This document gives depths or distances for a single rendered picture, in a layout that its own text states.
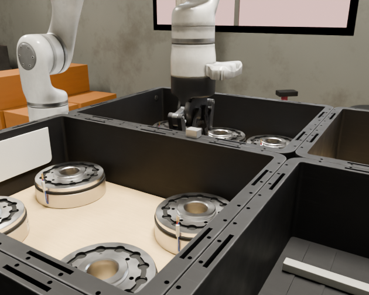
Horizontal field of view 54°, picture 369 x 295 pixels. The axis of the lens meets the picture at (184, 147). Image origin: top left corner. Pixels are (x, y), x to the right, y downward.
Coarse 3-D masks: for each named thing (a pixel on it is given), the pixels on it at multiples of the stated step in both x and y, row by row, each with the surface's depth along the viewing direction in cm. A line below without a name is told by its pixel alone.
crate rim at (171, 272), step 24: (48, 120) 60; (72, 120) 61; (96, 120) 59; (192, 144) 50; (216, 144) 48; (264, 168) 40; (240, 192) 35; (216, 216) 31; (0, 240) 28; (192, 240) 28; (48, 264) 25; (168, 264) 25; (192, 264) 25; (72, 288) 23; (96, 288) 23; (144, 288) 23; (168, 288) 23
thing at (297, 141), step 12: (132, 96) 77; (216, 96) 79; (228, 96) 78; (240, 96) 77; (84, 108) 66; (96, 108) 69; (324, 108) 66; (108, 120) 59; (120, 120) 59; (312, 120) 59; (180, 132) 53; (300, 132) 53; (240, 144) 48; (252, 144) 48; (288, 144) 48; (300, 144) 48; (288, 156) 45
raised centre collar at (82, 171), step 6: (60, 168) 56; (66, 168) 57; (72, 168) 57; (78, 168) 57; (84, 168) 56; (54, 174) 54; (60, 174) 54; (72, 174) 54; (78, 174) 54; (84, 174) 55
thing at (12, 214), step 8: (0, 200) 48; (8, 200) 48; (16, 200) 48; (8, 208) 46; (16, 208) 46; (24, 208) 46; (0, 216) 44; (8, 216) 44; (16, 216) 44; (0, 224) 43; (8, 224) 42
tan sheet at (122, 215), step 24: (24, 192) 57; (120, 192) 57; (48, 216) 50; (72, 216) 50; (96, 216) 50; (120, 216) 50; (144, 216) 50; (24, 240) 45; (48, 240) 45; (72, 240) 45; (96, 240) 45; (120, 240) 45; (144, 240) 45
